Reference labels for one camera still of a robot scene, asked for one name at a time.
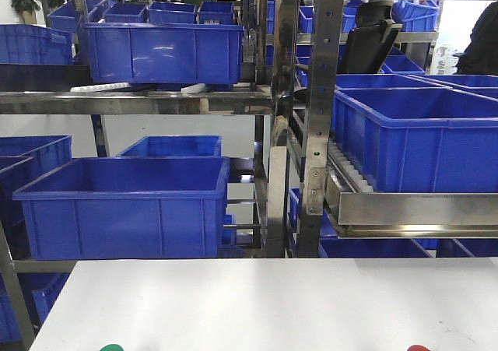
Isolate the blue bin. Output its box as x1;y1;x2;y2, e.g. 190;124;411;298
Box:
117;135;222;157
12;156;230;261

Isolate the blue bin shelf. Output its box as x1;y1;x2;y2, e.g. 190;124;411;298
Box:
86;23;245;84
332;88;497;193

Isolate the red mushroom push button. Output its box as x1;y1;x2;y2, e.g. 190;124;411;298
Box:
407;344;430;351

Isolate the black office chair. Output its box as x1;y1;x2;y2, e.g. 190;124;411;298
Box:
338;0;402;74

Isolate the green mushroom push button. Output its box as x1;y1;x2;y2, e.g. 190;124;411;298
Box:
100;343;124;351

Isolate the blue bin right shelf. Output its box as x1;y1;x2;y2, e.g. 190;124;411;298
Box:
332;88;497;193

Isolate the blue bin behind lower left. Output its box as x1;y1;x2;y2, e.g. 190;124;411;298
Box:
117;135;222;157

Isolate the potted plant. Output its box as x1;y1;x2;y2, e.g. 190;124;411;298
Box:
11;0;40;24

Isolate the steel shelving rack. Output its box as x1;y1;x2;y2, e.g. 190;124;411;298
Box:
0;0;498;351

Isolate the blue bin upper shelf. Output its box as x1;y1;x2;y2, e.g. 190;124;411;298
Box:
86;23;245;84

